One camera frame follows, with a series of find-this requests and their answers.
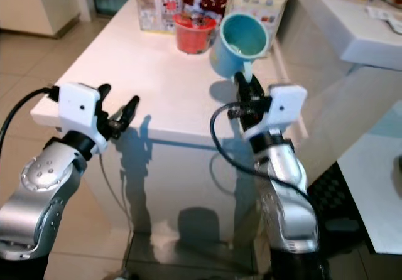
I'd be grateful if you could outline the black floor mat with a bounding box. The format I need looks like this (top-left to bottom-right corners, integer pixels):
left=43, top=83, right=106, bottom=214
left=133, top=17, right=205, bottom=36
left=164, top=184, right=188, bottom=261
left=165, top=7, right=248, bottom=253
left=307, top=163, right=380, bottom=259

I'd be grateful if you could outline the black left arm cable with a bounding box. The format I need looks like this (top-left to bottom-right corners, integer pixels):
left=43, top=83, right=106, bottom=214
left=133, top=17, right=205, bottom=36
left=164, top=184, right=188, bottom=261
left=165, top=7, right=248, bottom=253
left=0, top=87, right=62, bottom=141

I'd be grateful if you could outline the light blue plastic cup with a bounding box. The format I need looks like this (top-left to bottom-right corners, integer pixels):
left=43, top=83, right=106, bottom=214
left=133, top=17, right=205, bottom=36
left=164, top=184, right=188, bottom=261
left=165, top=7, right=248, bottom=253
left=209, top=12, right=270, bottom=82

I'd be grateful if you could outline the colourful printed carton box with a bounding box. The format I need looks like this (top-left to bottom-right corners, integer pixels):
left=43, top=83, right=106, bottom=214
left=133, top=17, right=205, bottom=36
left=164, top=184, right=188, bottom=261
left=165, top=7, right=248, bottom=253
left=134, top=0, right=184, bottom=34

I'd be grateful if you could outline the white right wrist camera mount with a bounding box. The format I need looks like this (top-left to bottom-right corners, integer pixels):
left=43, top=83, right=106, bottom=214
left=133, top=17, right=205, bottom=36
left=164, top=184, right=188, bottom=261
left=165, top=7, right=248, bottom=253
left=244, top=83, right=308, bottom=143

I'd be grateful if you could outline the white glossy table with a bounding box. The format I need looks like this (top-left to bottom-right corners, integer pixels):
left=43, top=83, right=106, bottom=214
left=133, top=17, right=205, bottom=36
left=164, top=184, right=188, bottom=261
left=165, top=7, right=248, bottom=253
left=30, top=0, right=356, bottom=276

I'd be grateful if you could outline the red instant noodle bowl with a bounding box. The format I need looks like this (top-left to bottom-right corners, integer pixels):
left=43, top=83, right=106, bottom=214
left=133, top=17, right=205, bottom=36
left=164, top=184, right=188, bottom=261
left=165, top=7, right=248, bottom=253
left=173, top=13, right=220, bottom=55

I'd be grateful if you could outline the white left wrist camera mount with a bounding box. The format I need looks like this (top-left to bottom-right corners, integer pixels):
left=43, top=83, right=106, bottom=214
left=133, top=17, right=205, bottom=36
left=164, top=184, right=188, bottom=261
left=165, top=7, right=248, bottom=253
left=58, top=82, right=109, bottom=156

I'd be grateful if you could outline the white counter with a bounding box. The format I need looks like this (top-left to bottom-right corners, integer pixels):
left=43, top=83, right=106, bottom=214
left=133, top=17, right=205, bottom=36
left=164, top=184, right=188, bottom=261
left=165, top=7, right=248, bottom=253
left=288, top=0, right=402, bottom=72

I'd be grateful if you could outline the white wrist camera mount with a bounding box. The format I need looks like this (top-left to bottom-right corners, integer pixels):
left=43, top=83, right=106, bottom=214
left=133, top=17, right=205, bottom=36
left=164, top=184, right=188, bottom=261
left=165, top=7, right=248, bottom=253
left=244, top=83, right=308, bottom=143
left=58, top=82, right=109, bottom=156

